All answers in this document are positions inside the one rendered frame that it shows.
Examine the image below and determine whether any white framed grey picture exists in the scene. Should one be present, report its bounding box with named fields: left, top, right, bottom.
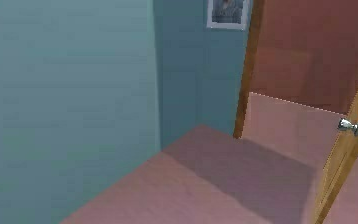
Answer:
left=206, top=0, right=252, bottom=31

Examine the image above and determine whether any silver round door knob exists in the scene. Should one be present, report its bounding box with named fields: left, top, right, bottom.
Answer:
left=337, top=118, right=358, bottom=137

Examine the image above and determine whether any brown wooden room door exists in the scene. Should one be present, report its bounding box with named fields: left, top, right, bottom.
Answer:
left=308, top=61, right=358, bottom=224

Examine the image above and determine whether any brown wooden door frame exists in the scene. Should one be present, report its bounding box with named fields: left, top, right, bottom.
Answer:
left=232, top=0, right=266, bottom=140

